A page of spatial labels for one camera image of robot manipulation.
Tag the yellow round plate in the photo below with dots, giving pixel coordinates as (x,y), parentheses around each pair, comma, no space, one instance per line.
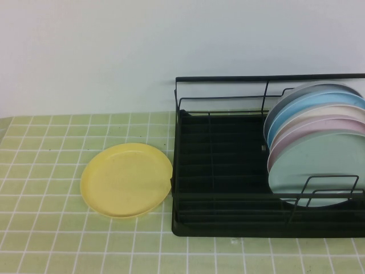
(125,182)

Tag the mint green round plate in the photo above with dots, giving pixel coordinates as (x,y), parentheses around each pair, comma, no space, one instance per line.
(313,160)

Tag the blue round plate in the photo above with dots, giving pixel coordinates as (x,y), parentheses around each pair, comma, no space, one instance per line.
(313,100)

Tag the grey round plate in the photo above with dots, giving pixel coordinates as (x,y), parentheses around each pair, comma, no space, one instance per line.
(313,88)

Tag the pink round plate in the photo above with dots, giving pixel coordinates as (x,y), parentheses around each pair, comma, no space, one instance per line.
(328,124)

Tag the cream round plate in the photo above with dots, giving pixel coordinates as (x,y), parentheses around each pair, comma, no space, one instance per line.
(328,109)

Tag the green checked tablecloth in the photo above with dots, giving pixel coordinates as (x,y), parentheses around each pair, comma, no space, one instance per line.
(57,228)

